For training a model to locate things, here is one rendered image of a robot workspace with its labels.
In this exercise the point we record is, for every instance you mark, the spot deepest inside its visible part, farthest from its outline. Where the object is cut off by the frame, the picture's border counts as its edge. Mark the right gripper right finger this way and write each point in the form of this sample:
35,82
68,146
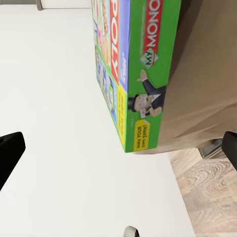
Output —
229,147

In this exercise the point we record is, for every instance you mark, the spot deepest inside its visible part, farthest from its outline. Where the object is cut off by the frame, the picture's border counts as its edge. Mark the bed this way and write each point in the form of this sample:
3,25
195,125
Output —
201,97

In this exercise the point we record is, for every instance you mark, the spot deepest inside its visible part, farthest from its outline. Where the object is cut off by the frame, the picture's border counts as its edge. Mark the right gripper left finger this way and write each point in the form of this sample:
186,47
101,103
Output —
12,147

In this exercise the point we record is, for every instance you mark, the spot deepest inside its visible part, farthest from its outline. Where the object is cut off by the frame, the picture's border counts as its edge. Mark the board game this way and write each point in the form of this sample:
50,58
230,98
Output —
133,43

